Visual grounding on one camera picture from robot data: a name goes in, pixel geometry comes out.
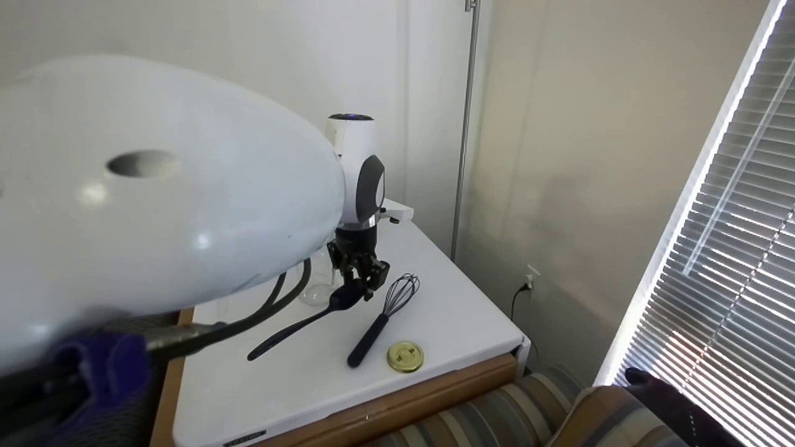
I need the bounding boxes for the black plastic spoon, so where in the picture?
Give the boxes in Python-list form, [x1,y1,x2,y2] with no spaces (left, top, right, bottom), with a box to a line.
[246,280,369,362]

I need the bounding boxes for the gold metal jar lid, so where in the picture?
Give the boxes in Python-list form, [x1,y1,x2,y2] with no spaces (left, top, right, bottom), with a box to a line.
[385,340,427,376]

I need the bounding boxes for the thin white wall conduit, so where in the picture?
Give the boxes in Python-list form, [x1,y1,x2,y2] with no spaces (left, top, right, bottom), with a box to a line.
[450,0,482,264]

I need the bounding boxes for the black perforated object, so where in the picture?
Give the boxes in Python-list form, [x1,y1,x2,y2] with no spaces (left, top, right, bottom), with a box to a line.
[625,367,749,447]

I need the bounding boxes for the white window blinds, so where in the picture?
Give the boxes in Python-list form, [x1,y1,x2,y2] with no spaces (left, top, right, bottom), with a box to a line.
[595,0,795,447]

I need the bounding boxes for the wall outlet with plug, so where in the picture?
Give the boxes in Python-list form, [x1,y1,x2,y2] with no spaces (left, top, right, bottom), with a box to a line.
[510,267,541,320]

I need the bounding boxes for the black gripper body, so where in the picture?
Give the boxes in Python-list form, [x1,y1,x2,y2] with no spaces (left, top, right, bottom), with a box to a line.
[325,223,382,272]

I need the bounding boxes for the white table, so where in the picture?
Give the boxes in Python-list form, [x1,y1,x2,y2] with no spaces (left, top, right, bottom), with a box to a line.
[146,305,531,447]

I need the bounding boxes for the black wire whisk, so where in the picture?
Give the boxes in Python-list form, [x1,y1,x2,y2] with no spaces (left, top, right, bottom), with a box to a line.
[345,273,422,370]

